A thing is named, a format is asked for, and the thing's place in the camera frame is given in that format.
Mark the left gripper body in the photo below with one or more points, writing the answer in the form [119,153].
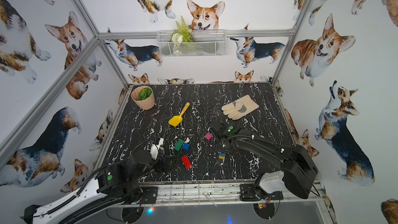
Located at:
[166,160]

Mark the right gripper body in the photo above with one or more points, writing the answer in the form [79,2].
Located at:
[219,141]

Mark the red lego brick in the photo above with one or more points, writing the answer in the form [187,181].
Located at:
[186,162]

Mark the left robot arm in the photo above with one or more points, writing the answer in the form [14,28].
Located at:
[105,187]

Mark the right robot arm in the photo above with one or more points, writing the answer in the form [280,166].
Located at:
[296,171]

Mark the pink small lego brick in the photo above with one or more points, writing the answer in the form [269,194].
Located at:
[208,136]

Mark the dark blue small lego brick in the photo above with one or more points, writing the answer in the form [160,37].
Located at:
[186,146]

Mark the green lego brick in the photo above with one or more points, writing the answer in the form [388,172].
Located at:
[179,145]

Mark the cream canvas work glove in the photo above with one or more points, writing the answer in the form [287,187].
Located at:
[239,108]

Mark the yellow toy shovel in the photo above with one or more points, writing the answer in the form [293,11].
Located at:
[176,120]

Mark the terracotta pot with green plant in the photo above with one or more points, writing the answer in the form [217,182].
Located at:
[143,96]

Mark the green fern with white flower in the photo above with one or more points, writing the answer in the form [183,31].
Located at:
[181,39]

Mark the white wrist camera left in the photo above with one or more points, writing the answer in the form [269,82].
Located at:
[155,147]

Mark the white wire wall basket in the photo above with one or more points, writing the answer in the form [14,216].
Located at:
[206,43]

